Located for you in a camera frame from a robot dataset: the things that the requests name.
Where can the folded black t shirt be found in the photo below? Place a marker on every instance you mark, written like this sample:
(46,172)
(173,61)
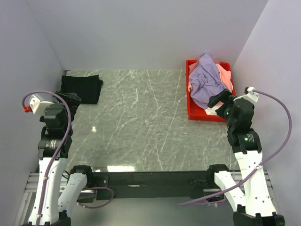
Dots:
(88,89)

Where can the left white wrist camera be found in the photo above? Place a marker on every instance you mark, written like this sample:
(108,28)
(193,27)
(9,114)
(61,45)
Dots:
(37,105)

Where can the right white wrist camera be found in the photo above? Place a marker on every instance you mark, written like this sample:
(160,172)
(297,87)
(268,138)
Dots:
(249,95)

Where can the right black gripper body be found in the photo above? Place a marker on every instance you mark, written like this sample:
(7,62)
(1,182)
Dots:
(228,118)

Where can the red plastic bin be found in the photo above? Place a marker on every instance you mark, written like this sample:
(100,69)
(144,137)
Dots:
(195,112)

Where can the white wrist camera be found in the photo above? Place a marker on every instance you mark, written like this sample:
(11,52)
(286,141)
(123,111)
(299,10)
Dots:
(37,105)
(249,95)

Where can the lavender t shirt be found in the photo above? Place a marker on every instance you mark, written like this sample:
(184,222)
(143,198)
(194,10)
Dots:
(205,81)

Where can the pink t shirt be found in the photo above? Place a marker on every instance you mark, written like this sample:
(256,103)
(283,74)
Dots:
(225,76)

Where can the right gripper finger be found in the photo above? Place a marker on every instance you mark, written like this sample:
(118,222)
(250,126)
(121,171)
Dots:
(222,111)
(221,97)

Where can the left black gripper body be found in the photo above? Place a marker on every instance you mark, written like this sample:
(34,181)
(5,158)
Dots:
(72,102)

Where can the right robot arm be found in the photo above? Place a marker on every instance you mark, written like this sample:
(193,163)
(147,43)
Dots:
(249,169)

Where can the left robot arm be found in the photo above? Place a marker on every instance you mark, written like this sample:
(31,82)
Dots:
(50,169)

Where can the aluminium frame rail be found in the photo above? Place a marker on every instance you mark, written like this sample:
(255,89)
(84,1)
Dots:
(213,196)

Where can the white t shirt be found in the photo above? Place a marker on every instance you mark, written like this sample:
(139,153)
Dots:
(208,111)

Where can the black base crossbar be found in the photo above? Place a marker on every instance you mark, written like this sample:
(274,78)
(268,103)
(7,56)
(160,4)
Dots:
(154,184)

